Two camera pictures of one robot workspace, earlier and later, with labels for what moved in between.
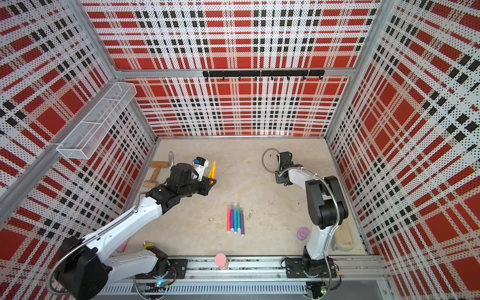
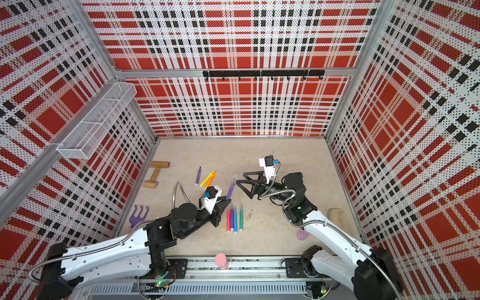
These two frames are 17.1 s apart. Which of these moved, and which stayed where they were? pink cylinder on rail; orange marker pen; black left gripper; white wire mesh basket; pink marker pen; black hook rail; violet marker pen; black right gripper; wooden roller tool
Moved: black right gripper; violet marker pen; black left gripper; orange marker pen
Stayed: pink cylinder on rail; black hook rail; pink marker pen; white wire mesh basket; wooden roller tool
